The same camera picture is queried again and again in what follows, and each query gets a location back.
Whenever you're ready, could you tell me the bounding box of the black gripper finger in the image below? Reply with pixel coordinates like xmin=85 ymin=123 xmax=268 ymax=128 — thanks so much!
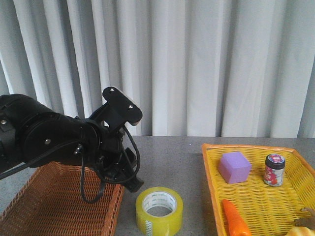
xmin=123 ymin=177 xmax=144 ymax=193

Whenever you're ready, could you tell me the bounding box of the yellow plastic mesh basket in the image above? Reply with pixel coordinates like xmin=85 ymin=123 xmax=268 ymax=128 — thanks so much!
xmin=202 ymin=144 xmax=315 ymax=236

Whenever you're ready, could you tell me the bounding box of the white pleated curtain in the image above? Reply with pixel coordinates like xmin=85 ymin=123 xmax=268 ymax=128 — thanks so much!
xmin=0 ymin=0 xmax=315 ymax=138

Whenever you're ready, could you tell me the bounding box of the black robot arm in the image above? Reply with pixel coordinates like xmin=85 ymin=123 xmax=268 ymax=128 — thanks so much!
xmin=0 ymin=87 xmax=143 ymax=192

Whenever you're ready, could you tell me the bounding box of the brown toy piece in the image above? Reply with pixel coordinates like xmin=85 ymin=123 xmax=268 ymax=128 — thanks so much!
xmin=294 ymin=206 xmax=315 ymax=228

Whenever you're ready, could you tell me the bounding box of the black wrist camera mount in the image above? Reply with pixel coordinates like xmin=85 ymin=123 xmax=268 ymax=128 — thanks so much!
xmin=89 ymin=87 xmax=143 ymax=134

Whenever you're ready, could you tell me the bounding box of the brown wicker basket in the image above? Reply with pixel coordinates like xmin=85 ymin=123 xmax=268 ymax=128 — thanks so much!
xmin=0 ymin=162 xmax=124 ymax=236

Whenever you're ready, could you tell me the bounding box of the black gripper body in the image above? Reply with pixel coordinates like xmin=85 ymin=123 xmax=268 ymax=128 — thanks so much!
xmin=94 ymin=127 xmax=138 ymax=183

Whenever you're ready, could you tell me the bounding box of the purple foam cube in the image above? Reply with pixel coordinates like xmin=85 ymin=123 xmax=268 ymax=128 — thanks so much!
xmin=218 ymin=152 xmax=252 ymax=184

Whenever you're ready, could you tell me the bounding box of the orange toy carrot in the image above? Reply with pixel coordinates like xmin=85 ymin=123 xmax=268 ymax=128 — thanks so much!
xmin=222 ymin=199 xmax=252 ymax=236

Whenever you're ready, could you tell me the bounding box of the yellow packing tape roll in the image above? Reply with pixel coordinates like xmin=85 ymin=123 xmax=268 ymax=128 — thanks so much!
xmin=135 ymin=187 xmax=184 ymax=236

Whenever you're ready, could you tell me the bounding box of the small jar with dark lid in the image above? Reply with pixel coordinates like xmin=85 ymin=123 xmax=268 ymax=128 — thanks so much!
xmin=264 ymin=153 xmax=285 ymax=187

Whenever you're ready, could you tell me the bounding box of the yellow toy fruit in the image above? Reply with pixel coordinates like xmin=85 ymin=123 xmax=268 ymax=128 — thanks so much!
xmin=285 ymin=226 xmax=315 ymax=236

